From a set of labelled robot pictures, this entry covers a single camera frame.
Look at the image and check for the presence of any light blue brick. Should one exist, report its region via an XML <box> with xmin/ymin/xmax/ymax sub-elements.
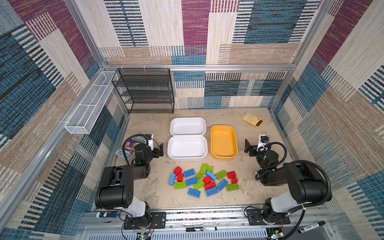
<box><xmin>169</xmin><ymin>173</ymin><xmax>176</xmax><ymax>186</ymax></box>
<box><xmin>206</xmin><ymin>171</ymin><xmax>217</xmax><ymax>181</ymax></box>

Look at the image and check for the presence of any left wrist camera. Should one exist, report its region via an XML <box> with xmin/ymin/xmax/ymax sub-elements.
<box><xmin>146</xmin><ymin>134</ymin><xmax>154</xmax><ymax>151</ymax></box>

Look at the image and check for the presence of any near white plastic bin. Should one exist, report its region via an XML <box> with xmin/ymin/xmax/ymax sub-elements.
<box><xmin>167</xmin><ymin>135</ymin><xmax>208</xmax><ymax>161</ymax></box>

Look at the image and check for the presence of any blue white marker pen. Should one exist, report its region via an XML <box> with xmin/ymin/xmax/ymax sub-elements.
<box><xmin>96</xmin><ymin>211</ymin><xmax>120</xmax><ymax>219</ymax></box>

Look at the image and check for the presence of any red long centre brick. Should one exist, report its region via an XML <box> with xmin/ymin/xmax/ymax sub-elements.
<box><xmin>204</xmin><ymin>182</ymin><xmax>216</xmax><ymax>190</ymax></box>

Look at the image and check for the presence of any green brick top tall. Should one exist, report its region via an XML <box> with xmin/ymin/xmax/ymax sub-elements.
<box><xmin>200</xmin><ymin>164</ymin><xmax>209</xmax><ymax>175</ymax></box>

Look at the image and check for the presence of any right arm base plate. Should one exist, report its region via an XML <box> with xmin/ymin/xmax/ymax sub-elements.
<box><xmin>245</xmin><ymin>208</ymin><xmax>291</xmax><ymax>226</ymax></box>

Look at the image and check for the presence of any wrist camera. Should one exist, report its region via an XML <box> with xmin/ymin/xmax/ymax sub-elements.
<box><xmin>258</xmin><ymin>135</ymin><xmax>269</xmax><ymax>152</ymax></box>
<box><xmin>146</xmin><ymin>134</ymin><xmax>154</xmax><ymax>151</ymax></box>

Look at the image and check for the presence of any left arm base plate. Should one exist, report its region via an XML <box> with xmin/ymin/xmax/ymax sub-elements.
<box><xmin>123</xmin><ymin>212</ymin><xmax>167</xmax><ymax>230</ymax></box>

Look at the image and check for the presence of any yellow calculator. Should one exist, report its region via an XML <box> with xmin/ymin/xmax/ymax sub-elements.
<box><xmin>242</xmin><ymin>114</ymin><xmax>264</xmax><ymax>128</ymax></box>

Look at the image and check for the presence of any far white plastic bin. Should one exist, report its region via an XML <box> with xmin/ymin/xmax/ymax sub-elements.
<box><xmin>170</xmin><ymin>117</ymin><xmax>207</xmax><ymax>136</ymax></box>

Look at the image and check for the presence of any red centre square brick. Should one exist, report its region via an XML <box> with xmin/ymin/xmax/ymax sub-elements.
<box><xmin>203</xmin><ymin>176</ymin><xmax>213</xmax><ymax>185</ymax></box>

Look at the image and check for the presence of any blue diagonal brick right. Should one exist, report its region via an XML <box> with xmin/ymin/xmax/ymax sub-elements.
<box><xmin>217</xmin><ymin>179</ymin><xmax>228</xmax><ymax>192</ymax></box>

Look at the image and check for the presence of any colourful paperback book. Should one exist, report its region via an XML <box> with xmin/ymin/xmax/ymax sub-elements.
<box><xmin>115</xmin><ymin>133</ymin><xmax>147</xmax><ymax>160</ymax></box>

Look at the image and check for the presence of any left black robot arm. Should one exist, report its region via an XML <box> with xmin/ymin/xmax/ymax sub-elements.
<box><xmin>95</xmin><ymin>144</ymin><xmax>164</xmax><ymax>229</ymax></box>

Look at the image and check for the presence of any white wire mesh basket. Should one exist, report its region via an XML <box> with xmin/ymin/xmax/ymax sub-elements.
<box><xmin>65</xmin><ymin>71</ymin><xmax>115</xmax><ymax>135</ymax></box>

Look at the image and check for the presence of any black wire shelf rack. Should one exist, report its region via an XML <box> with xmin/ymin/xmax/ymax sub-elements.
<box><xmin>112</xmin><ymin>68</ymin><xmax>175</xmax><ymax>114</ymax></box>

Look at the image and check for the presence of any yellow plastic bin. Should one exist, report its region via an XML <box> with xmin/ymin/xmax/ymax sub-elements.
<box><xmin>211</xmin><ymin>125</ymin><xmax>238</xmax><ymax>161</ymax></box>

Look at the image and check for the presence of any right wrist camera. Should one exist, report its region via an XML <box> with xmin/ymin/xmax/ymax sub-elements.
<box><xmin>258</xmin><ymin>135</ymin><xmax>269</xmax><ymax>152</ymax></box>

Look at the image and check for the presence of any white plastic bin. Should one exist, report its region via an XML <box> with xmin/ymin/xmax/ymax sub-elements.
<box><xmin>167</xmin><ymin>135</ymin><xmax>208</xmax><ymax>161</ymax></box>
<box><xmin>170</xmin><ymin>117</ymin><xmax>207</xmax><ymax>136</ymax></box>

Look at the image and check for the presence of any green diagonal long brick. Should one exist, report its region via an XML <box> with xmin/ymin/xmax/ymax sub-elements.
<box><xmin>194</xmin><ymin>180</ymin><xmax>206</xmax><ymax>191</ymax></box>

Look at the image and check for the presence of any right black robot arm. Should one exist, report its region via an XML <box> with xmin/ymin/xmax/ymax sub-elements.
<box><xmin>244</xmin><ymin>135</ymin><xmax>332</xmax><ymax>225</ymax></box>

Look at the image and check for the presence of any black white marker right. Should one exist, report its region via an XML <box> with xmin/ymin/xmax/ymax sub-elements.
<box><xmin>298</xmin><ymin>221</ymin><xmax>326</xmax><ymax>234</ymax></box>

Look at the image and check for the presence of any small green square brick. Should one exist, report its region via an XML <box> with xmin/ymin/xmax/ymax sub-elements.
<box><xmin>196</xmin><ymin>173</ymin><xmax>204</xmax><ymax>181</ymax></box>

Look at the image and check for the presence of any black marker on rail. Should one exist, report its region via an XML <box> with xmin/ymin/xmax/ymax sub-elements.
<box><xmin>186</xmin><ymin>227</ymin><xmax>218</xmax><ymax>232</ymax></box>

